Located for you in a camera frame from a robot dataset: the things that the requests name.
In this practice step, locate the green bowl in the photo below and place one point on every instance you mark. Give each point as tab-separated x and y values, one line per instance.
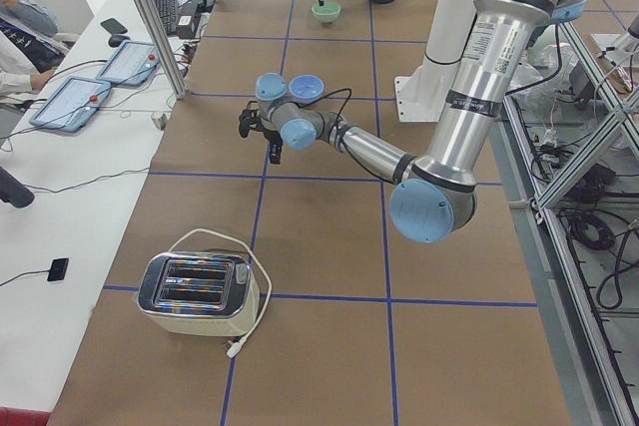
326	12

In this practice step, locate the blue bowl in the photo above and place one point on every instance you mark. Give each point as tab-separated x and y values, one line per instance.
306	88

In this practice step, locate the black keyboard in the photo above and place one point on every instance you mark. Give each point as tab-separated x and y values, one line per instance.
168	14

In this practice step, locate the far blue teach pendant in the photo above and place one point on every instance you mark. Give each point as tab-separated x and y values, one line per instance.
131	64

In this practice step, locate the blue teach pendant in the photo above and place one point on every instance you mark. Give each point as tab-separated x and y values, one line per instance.
131	64
72	105

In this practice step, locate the cream toaster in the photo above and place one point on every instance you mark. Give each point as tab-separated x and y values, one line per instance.
200	293

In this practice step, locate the black smartphone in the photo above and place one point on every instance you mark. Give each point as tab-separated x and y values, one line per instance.
113	26

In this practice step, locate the near blue teach pendant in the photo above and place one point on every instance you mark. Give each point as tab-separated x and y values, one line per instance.
72	105

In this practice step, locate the small black device on table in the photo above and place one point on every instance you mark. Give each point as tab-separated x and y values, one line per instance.
58	269

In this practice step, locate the seated person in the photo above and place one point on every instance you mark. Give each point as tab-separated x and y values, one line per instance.
30	52

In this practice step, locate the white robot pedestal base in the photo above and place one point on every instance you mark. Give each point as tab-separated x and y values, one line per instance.
421	96

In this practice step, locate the aluminium frame post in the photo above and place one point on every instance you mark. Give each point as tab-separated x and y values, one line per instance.
152	22

